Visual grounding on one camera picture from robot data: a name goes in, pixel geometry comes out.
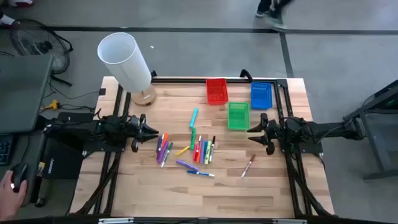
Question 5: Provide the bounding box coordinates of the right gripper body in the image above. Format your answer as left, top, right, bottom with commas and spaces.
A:
260, 112, 282, 156

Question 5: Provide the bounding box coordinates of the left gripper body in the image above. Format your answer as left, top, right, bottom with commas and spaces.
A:
129, 113, 149, 153

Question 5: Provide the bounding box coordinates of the thick purple Sharpie highlighter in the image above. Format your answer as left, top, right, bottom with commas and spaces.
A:
157, 140, 170, 164

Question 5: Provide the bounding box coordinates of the black Expo marker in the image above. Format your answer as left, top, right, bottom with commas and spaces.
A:
208, 135, 216, 163

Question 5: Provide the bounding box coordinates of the yellow green highlighter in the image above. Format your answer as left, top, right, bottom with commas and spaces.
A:
204, 139, 213, 165

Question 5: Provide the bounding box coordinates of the violet blue highlighter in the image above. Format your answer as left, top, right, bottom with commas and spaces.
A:
200, 139, 207, 165

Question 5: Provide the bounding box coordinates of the red plastic basket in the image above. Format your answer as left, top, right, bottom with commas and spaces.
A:
205, 78, 229, 106

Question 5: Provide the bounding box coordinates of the blue Expo marker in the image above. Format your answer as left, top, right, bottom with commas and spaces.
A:
187, 169, 216, 178

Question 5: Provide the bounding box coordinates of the green plastic basket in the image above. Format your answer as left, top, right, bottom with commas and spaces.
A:
227, 101, 251, 131

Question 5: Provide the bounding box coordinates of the blue plastic basket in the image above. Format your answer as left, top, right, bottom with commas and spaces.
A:
250, 82, 274, 110

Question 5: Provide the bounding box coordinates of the white shade table lamp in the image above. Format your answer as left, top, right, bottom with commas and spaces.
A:
96, 32, 157, 107

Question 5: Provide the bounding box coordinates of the black control box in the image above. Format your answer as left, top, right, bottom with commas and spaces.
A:
42, 136, 85, 180

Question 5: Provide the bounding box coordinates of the yellow power plug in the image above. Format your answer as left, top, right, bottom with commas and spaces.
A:
43, 99, 62, 111

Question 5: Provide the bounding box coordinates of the black metal stand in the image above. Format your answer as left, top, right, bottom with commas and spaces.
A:
343, 79, 398, 181

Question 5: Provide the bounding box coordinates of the dark grey desk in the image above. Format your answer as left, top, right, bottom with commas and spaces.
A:
0, 130, 47, 210

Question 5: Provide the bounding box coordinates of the person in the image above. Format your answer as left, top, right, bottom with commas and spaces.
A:
255, 0, 295, 31

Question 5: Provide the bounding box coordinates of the grey computer monitor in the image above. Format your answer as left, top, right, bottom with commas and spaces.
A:
0, 55, 53, 134

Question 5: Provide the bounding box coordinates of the black computer mouse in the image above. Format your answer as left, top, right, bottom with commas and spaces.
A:
11, 162, 29, 193

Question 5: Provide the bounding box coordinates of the black floor fan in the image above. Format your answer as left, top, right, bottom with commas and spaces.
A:
9, 18, 74, 87

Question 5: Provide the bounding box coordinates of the black keyboard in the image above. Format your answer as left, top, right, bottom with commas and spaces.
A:
0, 133, 15, 166

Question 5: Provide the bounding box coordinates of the person's hand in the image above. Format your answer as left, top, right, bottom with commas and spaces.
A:
0, 169, 29, 222

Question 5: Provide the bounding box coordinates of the person's foot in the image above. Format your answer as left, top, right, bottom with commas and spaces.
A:
7, 0, 35, 8
0, 12, 21, 28

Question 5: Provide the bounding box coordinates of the black aluminium table frame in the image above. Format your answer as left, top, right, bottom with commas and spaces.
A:
68, 76, 335, 218

